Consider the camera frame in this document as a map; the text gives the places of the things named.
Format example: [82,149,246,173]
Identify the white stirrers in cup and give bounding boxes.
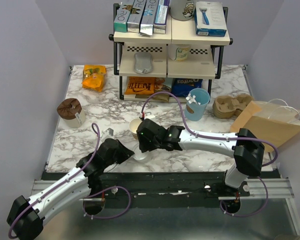
[185,93,201,105]

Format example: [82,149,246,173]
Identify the blue razor box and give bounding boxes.
[194,1,228,37]

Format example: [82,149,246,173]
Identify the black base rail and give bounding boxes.
[80,172,250,211]

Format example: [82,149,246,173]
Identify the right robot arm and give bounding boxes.
[136,119,265,196]

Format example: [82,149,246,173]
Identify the blue plastic cup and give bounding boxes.
[184,88,211,122]

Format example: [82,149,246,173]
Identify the purple white toothpaste box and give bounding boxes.
[153,0,170,34]

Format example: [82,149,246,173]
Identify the brown paper bag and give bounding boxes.
[230,98,300,148]

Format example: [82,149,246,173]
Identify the teal toothpaste box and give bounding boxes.
[113,0,135,33]

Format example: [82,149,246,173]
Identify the white printed cup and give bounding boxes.
[168,44,191,62]

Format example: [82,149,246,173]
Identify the orange Kettle chips bag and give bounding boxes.
[124,76,174,102]

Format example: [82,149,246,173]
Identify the blue silver toothpaste box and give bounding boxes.
[139,0,159,36]

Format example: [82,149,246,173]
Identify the orange snack bag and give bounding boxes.
[82,65,107,92]

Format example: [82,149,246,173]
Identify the blue Doritos bag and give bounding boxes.
[171,78,203,98]

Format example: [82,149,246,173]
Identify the brown paper cups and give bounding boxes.
[129,118,142,140]

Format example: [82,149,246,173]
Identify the cardboard cup carrier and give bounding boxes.
[212,94,254,119]

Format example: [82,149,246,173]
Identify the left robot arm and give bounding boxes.
[7,138,134,240]

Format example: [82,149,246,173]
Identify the grey sponge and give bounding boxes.
[134,52,153,74]

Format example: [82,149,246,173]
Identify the two-tier shelf rack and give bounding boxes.
[108,16,233,101]

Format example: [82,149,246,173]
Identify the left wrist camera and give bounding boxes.
[100,128,114,143]

